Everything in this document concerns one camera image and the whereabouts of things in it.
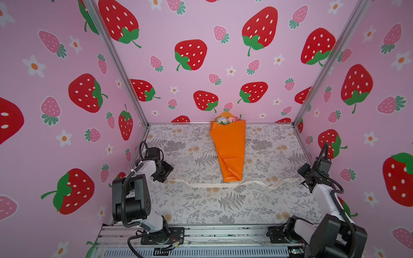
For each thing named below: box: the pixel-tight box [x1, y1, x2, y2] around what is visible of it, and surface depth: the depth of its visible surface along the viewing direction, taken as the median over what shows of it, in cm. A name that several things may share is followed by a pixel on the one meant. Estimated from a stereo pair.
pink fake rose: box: [228, 116, 240, 123], surface depth 120 cm
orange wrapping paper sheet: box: [209, 110, 247, 183], surface depth 109 cm
